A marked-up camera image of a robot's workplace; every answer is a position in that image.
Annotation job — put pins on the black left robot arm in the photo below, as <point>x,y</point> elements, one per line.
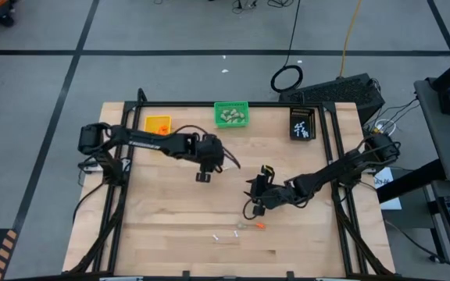
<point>143,142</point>

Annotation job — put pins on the white paper sheet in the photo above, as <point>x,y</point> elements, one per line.
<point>385,181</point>

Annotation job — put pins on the black computer tower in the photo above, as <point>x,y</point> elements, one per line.
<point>338,91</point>

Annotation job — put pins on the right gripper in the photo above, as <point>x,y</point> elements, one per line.
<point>260,191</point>

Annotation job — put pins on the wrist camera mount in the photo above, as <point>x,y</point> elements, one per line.
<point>277,197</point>
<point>203,177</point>

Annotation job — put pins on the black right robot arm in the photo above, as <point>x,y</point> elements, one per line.
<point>338,168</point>

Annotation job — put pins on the black table frame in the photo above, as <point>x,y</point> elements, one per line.
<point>178,104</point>

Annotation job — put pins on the black camera mount foot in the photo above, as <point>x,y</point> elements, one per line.
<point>290,275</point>

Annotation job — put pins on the green plastic basket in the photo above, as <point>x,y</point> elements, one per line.
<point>233,103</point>

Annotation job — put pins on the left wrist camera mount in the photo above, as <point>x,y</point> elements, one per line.
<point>203,177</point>

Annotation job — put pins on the yellow plastic basket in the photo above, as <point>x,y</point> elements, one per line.
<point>152,123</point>

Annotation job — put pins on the yellow-plug power strip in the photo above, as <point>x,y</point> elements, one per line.
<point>376,132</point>

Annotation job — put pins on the yellow tag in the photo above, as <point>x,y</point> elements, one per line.
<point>268,168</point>

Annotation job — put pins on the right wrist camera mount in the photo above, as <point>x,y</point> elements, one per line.
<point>277,197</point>

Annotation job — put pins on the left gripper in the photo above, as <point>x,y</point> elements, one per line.
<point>209,152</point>

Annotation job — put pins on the black desk leg beam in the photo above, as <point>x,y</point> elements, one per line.
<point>412,181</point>

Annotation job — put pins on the black plastic basket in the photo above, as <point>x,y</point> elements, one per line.
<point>302,115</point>

